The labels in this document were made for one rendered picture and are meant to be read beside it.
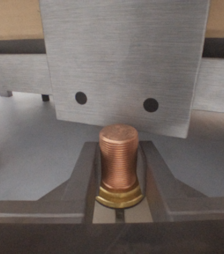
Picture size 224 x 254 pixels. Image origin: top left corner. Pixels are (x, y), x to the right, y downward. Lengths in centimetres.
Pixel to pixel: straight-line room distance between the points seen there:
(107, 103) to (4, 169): 24
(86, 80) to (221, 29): 15
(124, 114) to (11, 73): 18
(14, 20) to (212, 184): 37
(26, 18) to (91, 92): 18
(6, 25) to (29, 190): 24
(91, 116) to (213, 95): 12
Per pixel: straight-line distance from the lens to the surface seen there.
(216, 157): 36
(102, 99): 16
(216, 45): 24
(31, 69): 26
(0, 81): 31
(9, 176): 33
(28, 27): 31
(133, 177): 16
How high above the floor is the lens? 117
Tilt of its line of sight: 27 degrees up
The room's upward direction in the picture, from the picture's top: 179 degrees clockwise
